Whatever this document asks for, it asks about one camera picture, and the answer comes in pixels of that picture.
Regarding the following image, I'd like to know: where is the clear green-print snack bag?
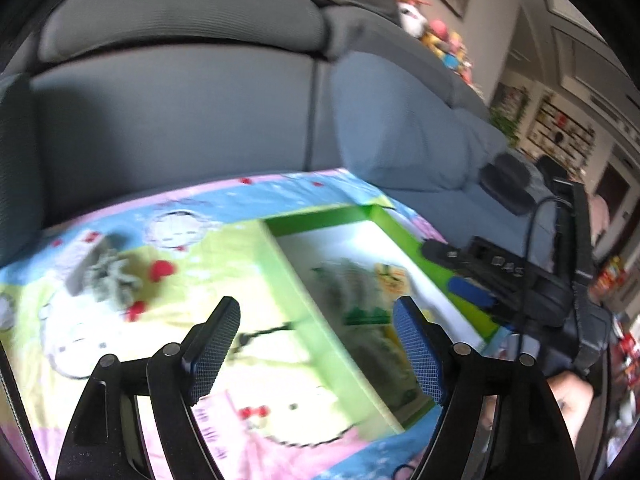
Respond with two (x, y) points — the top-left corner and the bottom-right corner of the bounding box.
(311, 258), (419, 412)

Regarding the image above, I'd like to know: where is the green knitted scrunchie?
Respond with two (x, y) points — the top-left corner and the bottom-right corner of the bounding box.
(84, 249), (142, 312)

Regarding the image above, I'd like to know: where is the colourful cartoon bed sheet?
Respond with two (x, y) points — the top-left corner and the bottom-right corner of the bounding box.
(0, 168), (501, 480)

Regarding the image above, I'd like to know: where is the green white cardboard box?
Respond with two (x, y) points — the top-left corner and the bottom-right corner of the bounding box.
(260, 205), (498, 440)

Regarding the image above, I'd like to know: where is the plush toys pile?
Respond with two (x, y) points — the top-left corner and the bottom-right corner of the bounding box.
(397, 0), (474, 87)

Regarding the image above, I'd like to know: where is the grey sofa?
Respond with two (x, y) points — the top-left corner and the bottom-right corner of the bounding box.
(1, 0), (555, 263)

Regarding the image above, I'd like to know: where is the black cable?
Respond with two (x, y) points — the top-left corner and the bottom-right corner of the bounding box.
(514, 194), (574, 361)

